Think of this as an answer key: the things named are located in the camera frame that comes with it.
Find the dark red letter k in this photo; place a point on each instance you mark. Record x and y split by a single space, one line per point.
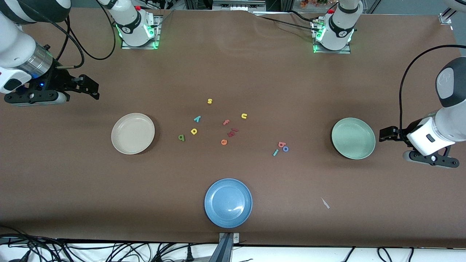
231 134

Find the brown table cover sheet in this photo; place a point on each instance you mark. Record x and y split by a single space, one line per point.
233 72

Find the green letter g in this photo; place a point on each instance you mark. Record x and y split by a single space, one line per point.
181 137

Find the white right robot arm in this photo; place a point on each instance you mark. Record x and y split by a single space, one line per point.
14 43

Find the blue plate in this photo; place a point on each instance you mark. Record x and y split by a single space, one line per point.
228 203

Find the pale green plate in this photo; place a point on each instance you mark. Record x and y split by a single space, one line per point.
353 138

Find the white paper scrap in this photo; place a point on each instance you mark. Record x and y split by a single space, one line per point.
325 203

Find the orange artificial flowers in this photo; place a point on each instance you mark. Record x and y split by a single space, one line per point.
313 3

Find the teal letter y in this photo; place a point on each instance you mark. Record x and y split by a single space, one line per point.
197 118

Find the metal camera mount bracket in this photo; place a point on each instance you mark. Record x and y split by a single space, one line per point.
227 247

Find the black power plug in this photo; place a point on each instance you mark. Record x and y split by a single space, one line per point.
189 254

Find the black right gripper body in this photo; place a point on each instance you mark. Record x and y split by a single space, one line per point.
60 80

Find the grey metal box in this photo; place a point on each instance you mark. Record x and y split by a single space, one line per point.
238 4

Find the beige brown plate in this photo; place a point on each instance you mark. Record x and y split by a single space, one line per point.
133 133

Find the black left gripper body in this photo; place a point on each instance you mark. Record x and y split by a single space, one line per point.
404 132

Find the silver aluminium profile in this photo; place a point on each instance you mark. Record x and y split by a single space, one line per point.
446 17

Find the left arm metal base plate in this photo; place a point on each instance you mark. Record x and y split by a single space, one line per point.
333 51

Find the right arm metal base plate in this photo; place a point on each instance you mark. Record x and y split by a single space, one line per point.
157 36

